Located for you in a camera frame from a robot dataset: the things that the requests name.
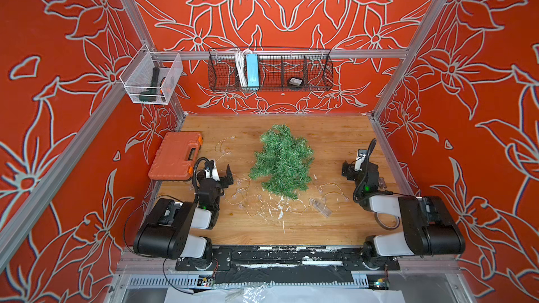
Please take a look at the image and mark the small green christmas tree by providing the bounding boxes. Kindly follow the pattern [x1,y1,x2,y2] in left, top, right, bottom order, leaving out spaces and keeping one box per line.
[249,124,314,200]

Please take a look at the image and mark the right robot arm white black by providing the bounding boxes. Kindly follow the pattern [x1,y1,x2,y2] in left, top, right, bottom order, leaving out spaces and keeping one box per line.
[342,138,465,270]

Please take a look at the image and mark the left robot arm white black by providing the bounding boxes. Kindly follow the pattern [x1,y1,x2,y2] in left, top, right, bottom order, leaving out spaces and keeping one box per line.
[132,157,234,262]

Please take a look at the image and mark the clear battery pack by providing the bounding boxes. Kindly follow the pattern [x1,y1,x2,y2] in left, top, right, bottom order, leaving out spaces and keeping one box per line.
[310,199,332,218]

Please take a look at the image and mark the orange plastic tool case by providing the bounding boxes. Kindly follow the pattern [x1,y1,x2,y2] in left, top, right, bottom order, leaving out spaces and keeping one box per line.
[148,131,204,181]

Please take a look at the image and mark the small black device in basket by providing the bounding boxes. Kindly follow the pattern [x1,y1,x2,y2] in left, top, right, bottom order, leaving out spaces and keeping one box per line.
[287,77,305,91]

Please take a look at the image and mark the light blue box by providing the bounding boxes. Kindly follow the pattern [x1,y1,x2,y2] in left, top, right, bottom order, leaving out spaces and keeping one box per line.
[246,53,260,91]

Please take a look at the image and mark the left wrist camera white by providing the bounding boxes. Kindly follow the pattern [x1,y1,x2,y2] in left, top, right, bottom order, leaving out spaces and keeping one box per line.
[204,160,220,182]

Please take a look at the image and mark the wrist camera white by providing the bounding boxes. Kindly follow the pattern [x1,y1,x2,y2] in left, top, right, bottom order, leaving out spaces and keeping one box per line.
[354,149,368,171]
[204,160,220,182]

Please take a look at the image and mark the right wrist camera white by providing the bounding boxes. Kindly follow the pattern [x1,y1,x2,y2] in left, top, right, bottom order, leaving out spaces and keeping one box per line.
[354,149,368,171]

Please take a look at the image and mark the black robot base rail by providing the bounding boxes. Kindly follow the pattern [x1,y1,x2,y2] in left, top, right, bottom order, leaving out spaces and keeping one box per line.
[175,245,377,272]

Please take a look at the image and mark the black wire wall basket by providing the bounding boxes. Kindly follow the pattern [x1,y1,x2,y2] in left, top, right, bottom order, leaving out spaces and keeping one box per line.
[208,47,334,93]

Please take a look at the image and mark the dark green handled tool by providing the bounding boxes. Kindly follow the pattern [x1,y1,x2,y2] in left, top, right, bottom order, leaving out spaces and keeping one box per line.
[139,67,160,102]

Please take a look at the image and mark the white coiled cable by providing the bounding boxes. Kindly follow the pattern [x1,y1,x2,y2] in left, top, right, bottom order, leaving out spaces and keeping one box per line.
[234,50,249,88]

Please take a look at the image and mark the clear acrylic wall bin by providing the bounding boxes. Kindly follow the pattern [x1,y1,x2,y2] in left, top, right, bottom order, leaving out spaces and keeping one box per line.
[120,45,183,105]

